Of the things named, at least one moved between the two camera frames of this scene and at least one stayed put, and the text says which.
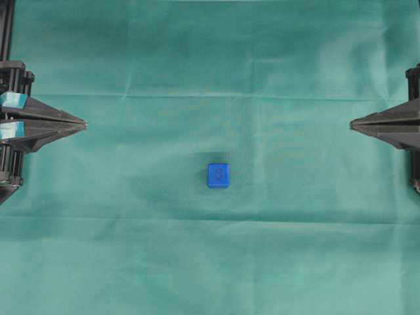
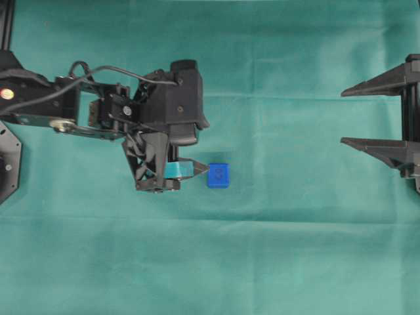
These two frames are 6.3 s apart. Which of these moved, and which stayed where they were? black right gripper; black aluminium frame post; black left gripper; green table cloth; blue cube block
Moved: black left gripper; black right gripper
Stayed: black aluminium frame post; blue cube block; green table cloth
